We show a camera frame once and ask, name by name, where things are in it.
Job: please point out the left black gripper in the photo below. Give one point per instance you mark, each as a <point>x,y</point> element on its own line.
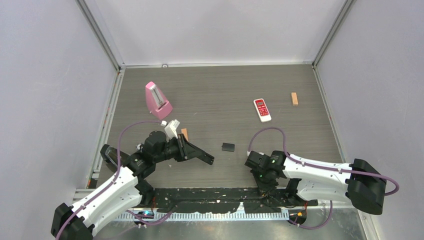
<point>186,150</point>

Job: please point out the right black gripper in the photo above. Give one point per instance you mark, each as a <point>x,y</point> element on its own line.
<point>264,189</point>

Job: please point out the small black battery cover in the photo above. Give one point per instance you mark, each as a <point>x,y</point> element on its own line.
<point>228,147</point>

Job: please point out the white remote control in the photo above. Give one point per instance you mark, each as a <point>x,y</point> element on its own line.
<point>262,110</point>

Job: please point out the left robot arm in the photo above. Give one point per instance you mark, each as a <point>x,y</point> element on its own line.
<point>126,189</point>

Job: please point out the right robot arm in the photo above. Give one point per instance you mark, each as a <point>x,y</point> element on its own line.
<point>357,183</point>

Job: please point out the wooden block near centre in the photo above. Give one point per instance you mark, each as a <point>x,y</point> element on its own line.
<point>184,132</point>

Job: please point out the wooden block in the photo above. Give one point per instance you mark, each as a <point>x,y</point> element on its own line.
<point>184,132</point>
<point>294,99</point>

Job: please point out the pink metronome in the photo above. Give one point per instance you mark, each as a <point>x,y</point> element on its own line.
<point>156,102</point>

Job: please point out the wooden block far right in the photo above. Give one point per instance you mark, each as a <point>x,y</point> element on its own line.
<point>294,99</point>

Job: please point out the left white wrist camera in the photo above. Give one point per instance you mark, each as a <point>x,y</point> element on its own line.
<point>170,128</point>

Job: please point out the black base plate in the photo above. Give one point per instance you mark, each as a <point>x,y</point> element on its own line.
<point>221,200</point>

